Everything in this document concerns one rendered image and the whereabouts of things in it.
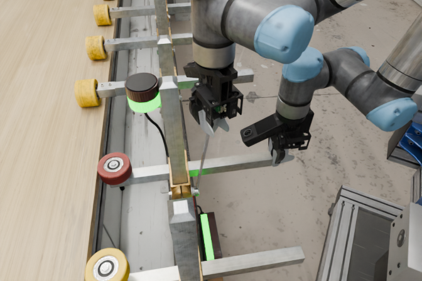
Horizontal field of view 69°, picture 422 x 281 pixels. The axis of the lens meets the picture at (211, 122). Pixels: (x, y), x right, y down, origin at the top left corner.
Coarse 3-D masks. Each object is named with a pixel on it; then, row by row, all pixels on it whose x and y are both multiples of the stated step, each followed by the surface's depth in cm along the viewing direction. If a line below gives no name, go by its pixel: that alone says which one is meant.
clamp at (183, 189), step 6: (186, 156) 83; (168, 162) 81; (186, 162) 81; (186, 168) 80; (174, 186) 76; (180, 186) 76; (186, 186) 76; (174, 192) 76; (180, 192) 75; (186, 192) 75; (174, 198) 76; (180, 198) 77
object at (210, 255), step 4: (204, 216) 89; (204, 220) 88; (204, 224) 87; (204, 228) 86; (208, 228) 86; (204, 232) 85; (208, 232) 85; (204, 236) 84; (208, 236) 84; (204, 240) 84; (208, 240) 84; (208, 244) 83; (208, 248) 82; (208, 252) 81; (212, 252) 81; (208, 256) 81; (212, 256) 81
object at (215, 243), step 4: (208, 216) 89; (212, 216) 89; (208, 220) 88; (212, 220) 88; (212, 224) 87; (212, 228) 86; (212, 232) 85; (216, 232) 85; (212, 236) 84; (216, 236) 84; (212, 240) 84; (216, 240) 84; (212, 244) 83; (216, 244) 83; (216, 248) 82; (216, 252) 81; (216, 256) 81; (220, 256) 81
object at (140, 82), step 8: (128, 80) 56; (136, 80) 56; (144, 80) 56; (152, 80) 56; (128, 88) 54; (136, 88) 54; (144, 88) 54; (160, 104) 59; (144, 112) 60; (160, 112) 60; (152, 120) 62
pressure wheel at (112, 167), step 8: (112, 152) 79; (120, 152) 79; (104, 160) 77; (112, 160) 78; (120, 160) 78; (128, 160) 77; (104, 168) 76; (112, 168) 76; (120, 168) 76; (128, 168) 76; (104, 176) 74; (112, 176) 74; (120, 176) 74; (128, 176) 77; (112, 184) 76
